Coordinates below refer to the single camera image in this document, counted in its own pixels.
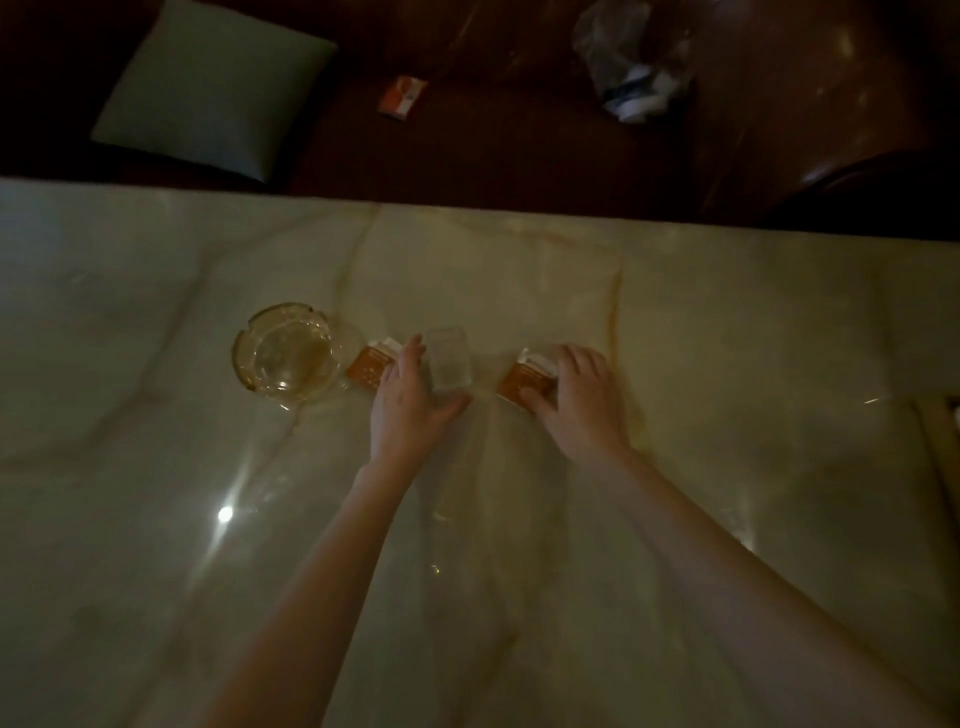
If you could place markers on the orange and white small box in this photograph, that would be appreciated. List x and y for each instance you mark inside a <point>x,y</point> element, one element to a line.
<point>402,97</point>
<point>366,369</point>
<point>525,379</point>

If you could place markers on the person's right thumb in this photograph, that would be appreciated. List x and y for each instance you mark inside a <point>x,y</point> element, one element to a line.
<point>538,401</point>

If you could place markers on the person's right hand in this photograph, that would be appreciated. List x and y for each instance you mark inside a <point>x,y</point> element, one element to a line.
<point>589,416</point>

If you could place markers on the crumpled clear plastic bag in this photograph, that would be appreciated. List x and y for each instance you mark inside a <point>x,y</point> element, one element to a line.
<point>634,64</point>

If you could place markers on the pale green cushion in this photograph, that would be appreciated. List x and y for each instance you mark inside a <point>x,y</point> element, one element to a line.
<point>214,86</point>

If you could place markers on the amber glass ashtray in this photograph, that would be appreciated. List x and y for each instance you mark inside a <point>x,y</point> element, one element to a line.
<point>286,358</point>

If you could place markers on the clear plastic box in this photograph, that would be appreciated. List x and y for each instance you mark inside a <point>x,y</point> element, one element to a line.
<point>448,360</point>

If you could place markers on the person's right forearm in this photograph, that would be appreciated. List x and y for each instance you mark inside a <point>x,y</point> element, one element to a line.
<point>735,592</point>

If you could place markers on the person's left hand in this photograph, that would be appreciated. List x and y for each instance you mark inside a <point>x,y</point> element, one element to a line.
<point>405,420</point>

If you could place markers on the person's left thumb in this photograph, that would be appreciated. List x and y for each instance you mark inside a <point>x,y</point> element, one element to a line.
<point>452,407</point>

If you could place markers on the dark brown leather sofa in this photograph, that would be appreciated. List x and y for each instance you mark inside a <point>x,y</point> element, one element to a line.
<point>510,150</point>

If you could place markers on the person's left forearm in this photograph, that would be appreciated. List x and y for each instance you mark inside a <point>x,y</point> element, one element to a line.
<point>322,600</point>

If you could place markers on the light wooden furniture edge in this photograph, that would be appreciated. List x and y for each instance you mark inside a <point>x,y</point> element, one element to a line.
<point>941,450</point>

